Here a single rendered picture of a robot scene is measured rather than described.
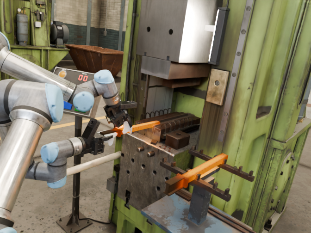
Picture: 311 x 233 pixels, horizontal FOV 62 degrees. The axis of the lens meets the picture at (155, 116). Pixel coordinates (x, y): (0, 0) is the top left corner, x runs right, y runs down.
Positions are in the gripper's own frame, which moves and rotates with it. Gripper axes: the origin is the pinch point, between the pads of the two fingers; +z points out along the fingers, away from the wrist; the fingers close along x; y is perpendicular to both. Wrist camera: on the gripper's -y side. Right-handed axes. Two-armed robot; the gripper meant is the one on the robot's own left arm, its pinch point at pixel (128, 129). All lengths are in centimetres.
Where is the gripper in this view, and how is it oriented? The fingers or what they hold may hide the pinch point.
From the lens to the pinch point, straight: 135.4
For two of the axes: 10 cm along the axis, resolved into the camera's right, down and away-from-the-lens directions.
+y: -6.2, 6.0, -5.1
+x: 7.5, 2.8, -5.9
